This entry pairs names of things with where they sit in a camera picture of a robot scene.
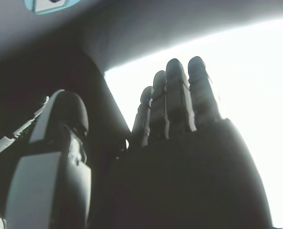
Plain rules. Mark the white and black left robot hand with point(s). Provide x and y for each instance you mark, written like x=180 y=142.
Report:
x=179 y=179

